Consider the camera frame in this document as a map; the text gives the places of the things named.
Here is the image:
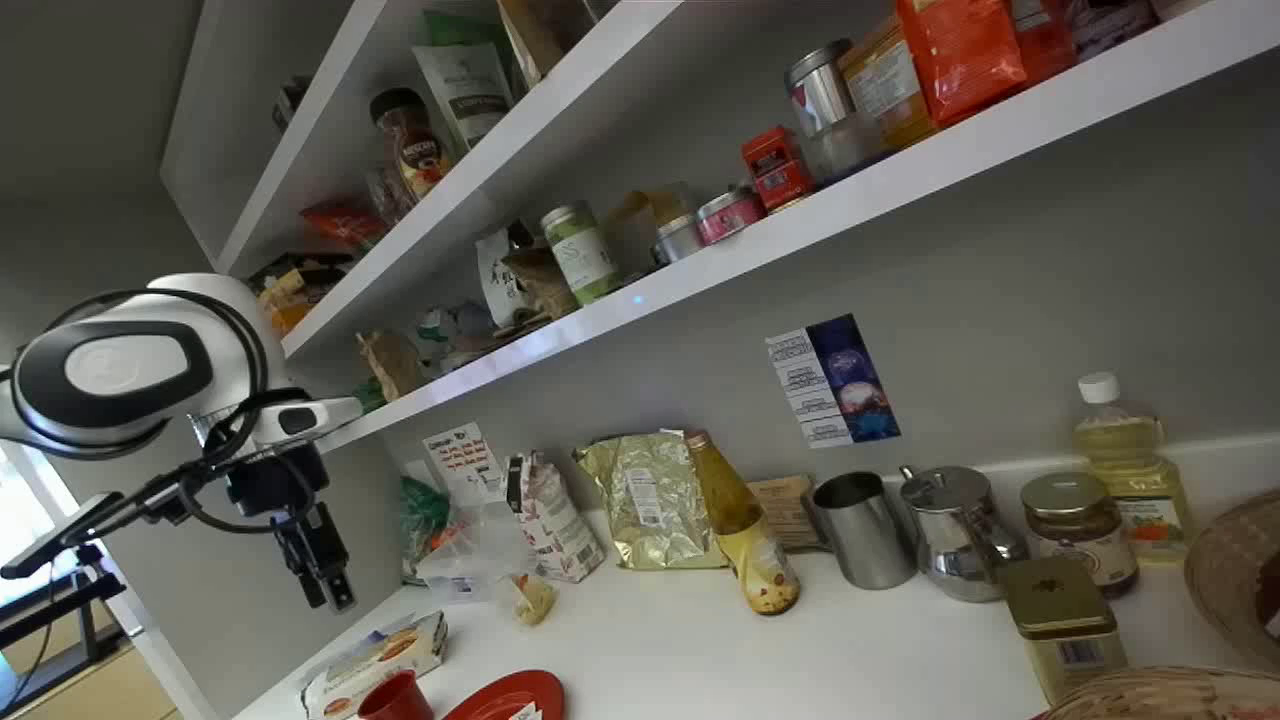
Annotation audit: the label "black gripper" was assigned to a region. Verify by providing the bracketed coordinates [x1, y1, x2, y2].
[224, 445, 361, 615]

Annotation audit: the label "red ceramic mug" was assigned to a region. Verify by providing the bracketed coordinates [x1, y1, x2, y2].
[353, 669, 441, 720]

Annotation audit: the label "red speckled plate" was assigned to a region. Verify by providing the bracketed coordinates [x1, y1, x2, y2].
[443, 669, 571, 720]

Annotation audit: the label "white butter carton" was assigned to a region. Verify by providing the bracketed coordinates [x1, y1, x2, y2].
[295, 608, 453, 720]

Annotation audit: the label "clear plastic bag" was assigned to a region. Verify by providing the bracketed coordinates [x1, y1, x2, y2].
[411, 509, 542, 598]

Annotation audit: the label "white orange paper card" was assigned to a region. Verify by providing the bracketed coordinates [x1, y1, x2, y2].
[421, 419, 514, 518]

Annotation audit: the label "brown paper bag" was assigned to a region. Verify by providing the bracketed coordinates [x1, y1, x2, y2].
[353, 325, 427, 402]

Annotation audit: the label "white red milk carton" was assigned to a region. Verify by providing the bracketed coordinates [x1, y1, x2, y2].
[504, 452, 614, 587]

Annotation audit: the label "black tripod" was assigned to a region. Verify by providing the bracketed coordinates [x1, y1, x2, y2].
[0, 455, 234, 711]

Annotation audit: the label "yellow packet stack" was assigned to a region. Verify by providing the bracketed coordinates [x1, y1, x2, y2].
[250, 254, 353, 340]

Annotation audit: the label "yellow green foil bag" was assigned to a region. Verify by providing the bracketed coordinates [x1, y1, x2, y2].
[571, 423, 734, 576]

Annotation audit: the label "red foil bag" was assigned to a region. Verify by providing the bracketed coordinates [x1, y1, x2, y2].
[295, 192, 392, 251]

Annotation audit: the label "cow print carton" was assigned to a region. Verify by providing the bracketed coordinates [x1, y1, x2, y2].
[473, 218, 581, 331]

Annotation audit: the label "green labelled jar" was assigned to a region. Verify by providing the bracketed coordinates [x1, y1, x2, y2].
[536, 199, 626, 308]

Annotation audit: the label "dark lidded jar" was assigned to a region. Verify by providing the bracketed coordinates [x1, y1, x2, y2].
[363, 82, 453, 208]

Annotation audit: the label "yellow printed bottle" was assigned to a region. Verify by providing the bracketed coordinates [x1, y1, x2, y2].
[684, 431, 804, 621]

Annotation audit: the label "tan cardboard box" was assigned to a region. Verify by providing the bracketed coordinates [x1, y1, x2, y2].
[606, 189, 699, 279]

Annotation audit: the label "small wooden block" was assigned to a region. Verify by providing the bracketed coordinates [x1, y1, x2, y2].
[745, 472, 827, 554]

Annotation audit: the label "small white can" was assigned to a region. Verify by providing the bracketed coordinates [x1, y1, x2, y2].
[654, 211, 710, 269]

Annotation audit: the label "white green bag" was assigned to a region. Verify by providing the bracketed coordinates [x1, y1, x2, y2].
[409, 7, 520, 145]

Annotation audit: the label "pink tin can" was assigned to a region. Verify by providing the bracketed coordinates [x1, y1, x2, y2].
[694, 182, 770, 248]

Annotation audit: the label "steel cup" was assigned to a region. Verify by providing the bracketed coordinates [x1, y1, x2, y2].
[808, 466, 922, 591]

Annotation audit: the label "blue white box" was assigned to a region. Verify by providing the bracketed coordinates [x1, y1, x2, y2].
[761, 313, 906, 452]

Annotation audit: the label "brown cardboard box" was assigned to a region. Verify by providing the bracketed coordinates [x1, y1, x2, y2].
[493, 0, 601, 89]

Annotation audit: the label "small red box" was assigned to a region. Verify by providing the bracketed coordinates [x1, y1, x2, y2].
[738, 125, 817, 217]

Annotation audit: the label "steel lidded pitcher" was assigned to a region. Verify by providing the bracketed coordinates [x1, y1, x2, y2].
[898, 459, 1033, 604]

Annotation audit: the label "tall steel can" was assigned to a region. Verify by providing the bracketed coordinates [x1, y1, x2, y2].
[783, 36, 873, 189]

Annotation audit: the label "gold tin box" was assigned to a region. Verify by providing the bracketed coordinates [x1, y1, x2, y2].
[995, 550, 1134, 705]

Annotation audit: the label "yellow orange box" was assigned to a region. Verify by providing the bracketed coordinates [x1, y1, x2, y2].
[835, 14, 939, 151]

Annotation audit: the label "glass jar brown contents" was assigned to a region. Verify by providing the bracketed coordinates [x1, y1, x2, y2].
[1022, 466, 1144, 598]

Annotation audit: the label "yellow cooking oil bottle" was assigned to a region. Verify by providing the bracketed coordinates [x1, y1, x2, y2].
[1067, 369, 1196, 564]

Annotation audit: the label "orange snack bag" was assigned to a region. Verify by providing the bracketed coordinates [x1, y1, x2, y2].
[892, 0, 1033, 130]

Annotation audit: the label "flat wicker basket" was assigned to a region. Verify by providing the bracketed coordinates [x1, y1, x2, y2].
[1036, 664, 1280, 720]

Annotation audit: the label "dark red package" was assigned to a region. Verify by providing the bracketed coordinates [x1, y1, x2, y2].
[1010, 0, 1079, 89]

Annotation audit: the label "tall wicker basket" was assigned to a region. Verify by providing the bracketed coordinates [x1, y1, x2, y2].
[1182, 487, 1280, 672]

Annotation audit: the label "white wall shelf unit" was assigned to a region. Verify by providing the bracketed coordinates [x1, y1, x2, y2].
[156, 0, 1280, 455]

